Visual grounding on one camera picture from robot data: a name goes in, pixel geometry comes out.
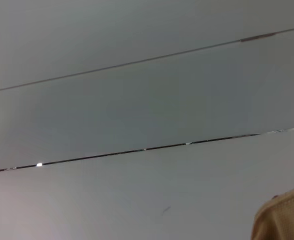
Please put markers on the khaki fabric food bag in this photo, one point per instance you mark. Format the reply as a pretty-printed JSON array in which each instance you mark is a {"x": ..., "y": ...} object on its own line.
[{"x": 284, "y": 217}]

